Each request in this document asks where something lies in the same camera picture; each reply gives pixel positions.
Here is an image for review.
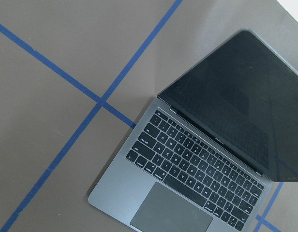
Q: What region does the grey laptop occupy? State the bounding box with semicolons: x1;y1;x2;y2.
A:
88;29;298;232

